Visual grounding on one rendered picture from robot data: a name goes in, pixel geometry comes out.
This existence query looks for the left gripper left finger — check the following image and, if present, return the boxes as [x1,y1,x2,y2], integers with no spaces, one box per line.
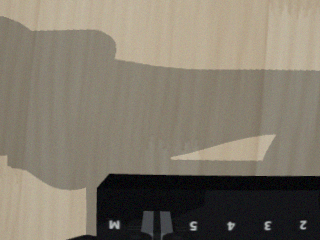
[67,211,157,240]

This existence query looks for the black lighting desk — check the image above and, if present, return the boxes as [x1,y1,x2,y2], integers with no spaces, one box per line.
[96,174,320,240]

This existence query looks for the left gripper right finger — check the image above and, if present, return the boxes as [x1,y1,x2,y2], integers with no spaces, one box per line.
[157,211,237,240]

